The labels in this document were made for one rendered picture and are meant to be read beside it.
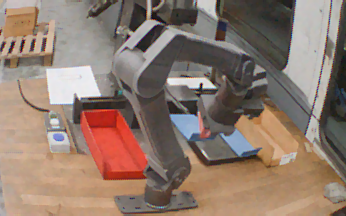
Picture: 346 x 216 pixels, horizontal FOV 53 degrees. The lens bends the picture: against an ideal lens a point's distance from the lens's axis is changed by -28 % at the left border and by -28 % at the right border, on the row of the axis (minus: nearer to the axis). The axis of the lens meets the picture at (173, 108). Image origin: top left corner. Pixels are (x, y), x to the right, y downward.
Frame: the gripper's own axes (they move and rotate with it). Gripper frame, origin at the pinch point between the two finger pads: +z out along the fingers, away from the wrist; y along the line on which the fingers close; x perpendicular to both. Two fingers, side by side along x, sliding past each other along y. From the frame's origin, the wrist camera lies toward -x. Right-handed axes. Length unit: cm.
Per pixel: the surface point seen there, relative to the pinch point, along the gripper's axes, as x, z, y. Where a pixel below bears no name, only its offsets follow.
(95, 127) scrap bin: 20.8, 20.7, 15.1
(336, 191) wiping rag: -43, -5, -28
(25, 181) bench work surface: 49, 10, -11
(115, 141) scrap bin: 16.2, 17.5, 8.8
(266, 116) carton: -34.3, 13.8, 15.3
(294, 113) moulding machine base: -60, 23, 23
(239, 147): -17.2, 10.7, 2.3
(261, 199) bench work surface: -14.7, 2.4, -20.7
